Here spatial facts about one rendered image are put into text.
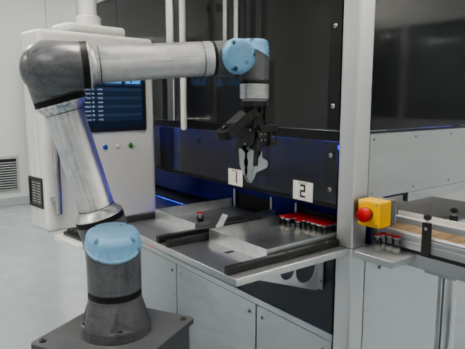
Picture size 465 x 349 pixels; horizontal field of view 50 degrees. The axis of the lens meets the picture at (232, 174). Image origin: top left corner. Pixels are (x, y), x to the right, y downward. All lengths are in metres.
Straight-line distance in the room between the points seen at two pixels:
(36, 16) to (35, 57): 5.71
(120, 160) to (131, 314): 1.08
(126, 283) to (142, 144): 1.14
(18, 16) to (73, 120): 5.58
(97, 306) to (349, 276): 0.72
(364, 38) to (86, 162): 0.78
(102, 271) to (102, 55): 0.44
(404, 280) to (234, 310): 0.64
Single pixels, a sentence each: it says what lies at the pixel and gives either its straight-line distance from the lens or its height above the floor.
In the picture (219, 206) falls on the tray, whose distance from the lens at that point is 1.93.
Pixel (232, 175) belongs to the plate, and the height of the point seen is 1.02.
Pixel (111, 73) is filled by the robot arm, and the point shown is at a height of 1.35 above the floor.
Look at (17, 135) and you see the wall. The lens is 6.64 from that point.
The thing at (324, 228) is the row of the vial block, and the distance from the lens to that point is 1.52.
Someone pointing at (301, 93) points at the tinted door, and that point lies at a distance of 1.54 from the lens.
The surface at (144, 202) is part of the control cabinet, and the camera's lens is 2.19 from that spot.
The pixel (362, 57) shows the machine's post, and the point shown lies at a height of 1.41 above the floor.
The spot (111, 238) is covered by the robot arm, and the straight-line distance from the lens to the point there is 1.08.
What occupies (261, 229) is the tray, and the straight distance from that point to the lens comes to 1.62.
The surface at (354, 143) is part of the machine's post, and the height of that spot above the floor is 1.18.
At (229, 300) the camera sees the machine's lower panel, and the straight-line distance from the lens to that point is 1.96.
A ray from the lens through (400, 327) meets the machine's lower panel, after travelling 1.76.
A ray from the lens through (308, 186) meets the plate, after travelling 1.52.
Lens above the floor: 1.30
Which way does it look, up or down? 9 degrees down
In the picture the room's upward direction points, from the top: straight up
